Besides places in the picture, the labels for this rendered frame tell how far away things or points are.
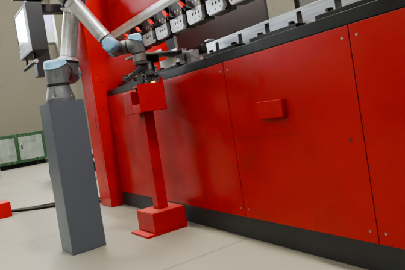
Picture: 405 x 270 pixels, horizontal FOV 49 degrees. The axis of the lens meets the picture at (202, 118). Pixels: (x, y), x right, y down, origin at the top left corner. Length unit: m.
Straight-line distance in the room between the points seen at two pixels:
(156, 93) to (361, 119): 1.24
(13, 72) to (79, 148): 9.92
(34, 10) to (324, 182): 2.58
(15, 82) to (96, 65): 8.79
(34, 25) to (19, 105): 8.66
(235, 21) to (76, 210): 1.59
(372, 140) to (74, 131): 1.48
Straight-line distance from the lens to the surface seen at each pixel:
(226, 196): 2.25
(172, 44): 2.79
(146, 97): 2.42
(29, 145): 10.22
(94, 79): 3.49
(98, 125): 3.47
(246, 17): 3.00
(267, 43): 1.84
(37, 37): 3.57
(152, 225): 2.48
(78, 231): 2.43
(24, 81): 12.28
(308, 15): 1.85
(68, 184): 2.39
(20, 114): 12.16
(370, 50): 1.51
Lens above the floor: 0.63
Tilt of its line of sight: 1 degrees down
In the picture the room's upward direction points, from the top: 9 degrees counter-clockwise
